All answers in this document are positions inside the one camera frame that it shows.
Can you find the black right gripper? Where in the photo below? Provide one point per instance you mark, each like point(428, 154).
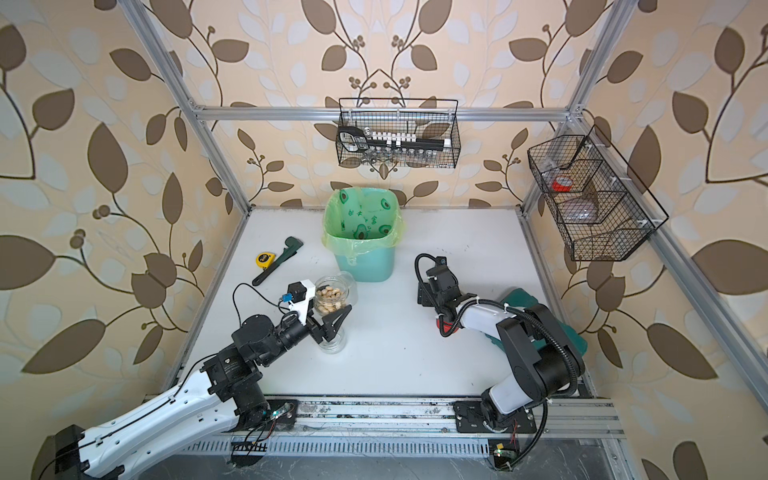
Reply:
point(424, 294)

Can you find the green bin with bag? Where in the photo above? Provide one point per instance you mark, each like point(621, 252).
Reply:
point(362, 228)

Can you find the yellow tape measure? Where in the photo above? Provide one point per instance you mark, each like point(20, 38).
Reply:
point(265, 259)

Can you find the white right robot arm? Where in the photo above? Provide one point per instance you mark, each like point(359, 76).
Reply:
point(545, 362)

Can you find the clear peanut jar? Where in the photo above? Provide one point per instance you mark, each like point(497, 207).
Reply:
point(351, 287)

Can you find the red object in basket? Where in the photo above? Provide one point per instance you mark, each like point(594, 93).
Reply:
point(562, 184)

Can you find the black socket set rail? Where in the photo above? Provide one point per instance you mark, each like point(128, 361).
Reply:
point(357, 140)

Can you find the black wire basket wall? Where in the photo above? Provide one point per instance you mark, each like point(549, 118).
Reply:
point(398, 132)
point(610, 211)

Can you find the red jar lid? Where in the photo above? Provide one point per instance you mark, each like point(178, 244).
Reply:
point(446, 329)

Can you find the black wire basket right wall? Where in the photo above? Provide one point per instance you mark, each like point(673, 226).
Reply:
point(610, 211)

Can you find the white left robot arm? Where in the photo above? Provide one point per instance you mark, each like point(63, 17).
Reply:
point(221, 394)

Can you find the beige lid jar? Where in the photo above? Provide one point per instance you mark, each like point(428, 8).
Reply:
point(334, 346)
point(330, 294)

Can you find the black wire basket back wall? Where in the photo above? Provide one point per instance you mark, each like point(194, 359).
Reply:
point(398, 132)

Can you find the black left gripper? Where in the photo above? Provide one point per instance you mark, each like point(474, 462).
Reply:
point(316, 331)

